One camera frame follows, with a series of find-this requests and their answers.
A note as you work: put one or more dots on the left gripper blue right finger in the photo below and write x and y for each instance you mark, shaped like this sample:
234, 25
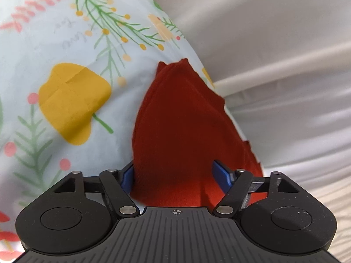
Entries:
235, 184

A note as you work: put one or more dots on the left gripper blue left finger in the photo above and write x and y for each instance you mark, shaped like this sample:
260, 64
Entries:
116, 189

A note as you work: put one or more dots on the red knit cardigan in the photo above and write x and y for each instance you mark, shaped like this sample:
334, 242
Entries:
181, 129

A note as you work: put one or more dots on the floral bed sheet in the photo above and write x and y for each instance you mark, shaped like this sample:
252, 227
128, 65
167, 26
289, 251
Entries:
73, 76

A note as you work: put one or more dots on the white curtain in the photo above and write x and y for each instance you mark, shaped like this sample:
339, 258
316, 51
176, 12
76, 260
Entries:
283, 67

